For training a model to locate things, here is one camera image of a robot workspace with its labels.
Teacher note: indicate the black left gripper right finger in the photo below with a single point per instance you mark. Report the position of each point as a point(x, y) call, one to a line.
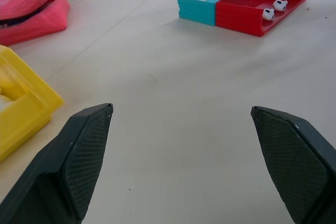
point(294, 161)

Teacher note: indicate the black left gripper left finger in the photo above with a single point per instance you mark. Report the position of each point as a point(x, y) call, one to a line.
point(60, 166)

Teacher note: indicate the red fabric pouch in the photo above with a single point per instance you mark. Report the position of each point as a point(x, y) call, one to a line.
point(34, 16)

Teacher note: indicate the yellow plastic holder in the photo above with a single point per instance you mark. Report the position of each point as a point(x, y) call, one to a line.
point(23, 103)

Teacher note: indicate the white earbud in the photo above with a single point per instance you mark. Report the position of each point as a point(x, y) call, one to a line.
point(268, 13)
point(279, 4)

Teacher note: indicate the red open plastic tray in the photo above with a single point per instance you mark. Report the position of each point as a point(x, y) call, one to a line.
point(258, 9)

